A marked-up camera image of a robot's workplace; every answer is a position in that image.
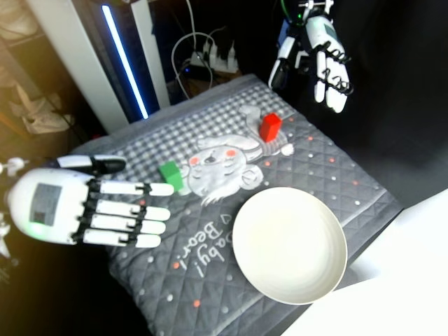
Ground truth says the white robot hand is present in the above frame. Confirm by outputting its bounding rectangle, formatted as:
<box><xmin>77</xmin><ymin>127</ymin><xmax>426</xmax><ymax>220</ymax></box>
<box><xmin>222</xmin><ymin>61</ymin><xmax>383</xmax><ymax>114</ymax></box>
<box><xmin>6</xmin><ymin>155</ymin><xmax>175</xmax><ymax>249</ymax></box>
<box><xmin>267</xmin><ymin>14</ymin><xmax>354</xmax><ymax>114</ymax></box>

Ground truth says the red block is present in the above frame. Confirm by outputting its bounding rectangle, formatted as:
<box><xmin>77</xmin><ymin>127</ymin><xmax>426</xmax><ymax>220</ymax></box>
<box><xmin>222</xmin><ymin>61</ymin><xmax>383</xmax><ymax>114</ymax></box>
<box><xmin>258</xmin><ymin>112</ymin><xmax>283</xmax><ymax>144</ymax></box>

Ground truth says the green block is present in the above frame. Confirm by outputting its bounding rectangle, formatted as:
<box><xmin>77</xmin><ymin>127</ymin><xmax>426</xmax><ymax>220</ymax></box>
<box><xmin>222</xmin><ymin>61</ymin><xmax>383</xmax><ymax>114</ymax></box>
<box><xmin>157</xmin><ymin>161</ymin><xmax>185</xmax><ymax>193</ymax></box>

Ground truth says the cream round plate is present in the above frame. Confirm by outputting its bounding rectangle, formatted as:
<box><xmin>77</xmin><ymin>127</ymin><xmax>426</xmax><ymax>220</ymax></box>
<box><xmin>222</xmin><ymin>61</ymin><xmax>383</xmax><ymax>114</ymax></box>
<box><xmin>232</xmin><ymin>186</ymin><xmax>349</xmax><ymax>306</ymax></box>

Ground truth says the pale crumpled clutter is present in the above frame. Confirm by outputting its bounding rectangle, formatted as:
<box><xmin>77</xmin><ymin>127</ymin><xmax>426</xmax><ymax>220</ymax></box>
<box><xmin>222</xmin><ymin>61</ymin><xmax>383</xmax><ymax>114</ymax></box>
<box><xmin>8</xmin><ymin>83</ymin><xmax>75</xmax><ymax>136</ymax></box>

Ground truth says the white power strip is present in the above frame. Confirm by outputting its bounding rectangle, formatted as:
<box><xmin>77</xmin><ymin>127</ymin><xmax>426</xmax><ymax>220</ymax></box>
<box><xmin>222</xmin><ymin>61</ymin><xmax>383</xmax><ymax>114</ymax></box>
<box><xmin>189</xmin><ymin>48</ymin><xmax>241</xmax><ymax>74</ymax></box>

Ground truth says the white column with blue light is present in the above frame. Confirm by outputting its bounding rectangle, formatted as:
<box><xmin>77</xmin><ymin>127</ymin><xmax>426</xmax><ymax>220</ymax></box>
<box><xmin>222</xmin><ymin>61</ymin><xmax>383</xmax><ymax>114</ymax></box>
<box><xmin>27</xmin><ymin>0</ymin><xmax>172</xmax><ymax>135</ymax></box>

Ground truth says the grey bear print quilt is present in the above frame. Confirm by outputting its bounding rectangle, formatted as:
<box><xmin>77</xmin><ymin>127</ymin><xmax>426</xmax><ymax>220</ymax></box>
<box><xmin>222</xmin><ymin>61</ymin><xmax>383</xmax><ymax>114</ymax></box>
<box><xmin>69</xmin><ymin>73</ymin><xmax>403</xmax><ymax>336</ymax></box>

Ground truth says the white board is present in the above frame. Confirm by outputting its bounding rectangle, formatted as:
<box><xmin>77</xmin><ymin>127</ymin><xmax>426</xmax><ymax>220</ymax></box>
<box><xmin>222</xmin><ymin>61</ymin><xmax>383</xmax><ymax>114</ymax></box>
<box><xmin>279</xmin><ymin>188</ymin><xmax>448</xmax><ymax>336</ymax></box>

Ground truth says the white cable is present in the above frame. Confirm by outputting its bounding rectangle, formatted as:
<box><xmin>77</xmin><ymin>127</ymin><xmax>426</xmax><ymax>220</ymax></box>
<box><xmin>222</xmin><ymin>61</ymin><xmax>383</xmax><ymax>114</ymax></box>
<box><xmin>170</xmin><ymin>0</ymin><xmax>215</xmax><ymax>103</ymax></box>

